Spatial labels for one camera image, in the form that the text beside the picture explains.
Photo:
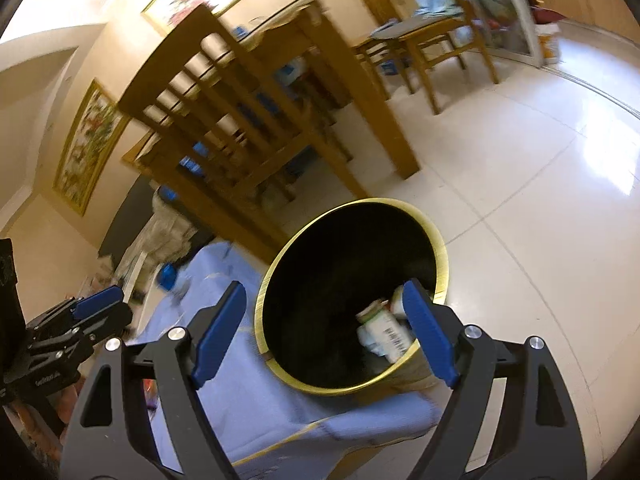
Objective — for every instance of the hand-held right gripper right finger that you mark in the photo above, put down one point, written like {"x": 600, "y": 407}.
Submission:
{"x": 431, "y": 336}

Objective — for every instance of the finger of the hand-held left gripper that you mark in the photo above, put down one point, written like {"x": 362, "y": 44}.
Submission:
{"x": 100, "y": 298}
{"x": 107, "y": 321}

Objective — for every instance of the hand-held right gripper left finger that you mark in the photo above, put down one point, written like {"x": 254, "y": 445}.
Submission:
{"x": 216, "y": 336}

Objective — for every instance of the black gold-rimmed trash bin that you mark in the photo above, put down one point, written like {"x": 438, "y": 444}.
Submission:
{"x": 325, "y": 280}

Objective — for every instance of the white bottle with barcode label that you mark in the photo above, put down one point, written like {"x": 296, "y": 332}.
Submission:
{"x": 385, "y": 335}

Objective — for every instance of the small blue object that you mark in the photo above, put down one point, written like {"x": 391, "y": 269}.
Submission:
{"x": 167, "y": 278}

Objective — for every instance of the dark flat panel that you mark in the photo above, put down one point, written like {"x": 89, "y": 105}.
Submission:
{"x": 122, "y": 220}

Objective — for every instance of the pile of white bags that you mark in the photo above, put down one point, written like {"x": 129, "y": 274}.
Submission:
{"x": 172, "y": 230}

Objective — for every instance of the gold-framed tall painting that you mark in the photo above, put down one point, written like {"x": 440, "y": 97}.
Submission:
{"x": 90, "y": 147}

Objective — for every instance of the slatted wooden chair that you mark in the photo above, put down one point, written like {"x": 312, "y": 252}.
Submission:
{"x": 220, "y": 110}

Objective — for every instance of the wooden dining table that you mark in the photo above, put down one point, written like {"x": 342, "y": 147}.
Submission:
{"x": 350, "y": 85}

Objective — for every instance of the wooden chair with grey seat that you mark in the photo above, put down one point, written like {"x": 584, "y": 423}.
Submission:
{"x": 440, "y": 40}

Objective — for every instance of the white bucket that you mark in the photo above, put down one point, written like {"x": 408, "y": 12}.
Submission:
{"x": 549, "y": 42}

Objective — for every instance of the glass sliding door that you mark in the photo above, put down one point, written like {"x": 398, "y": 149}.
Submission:
{"x": 500, "y": 5}

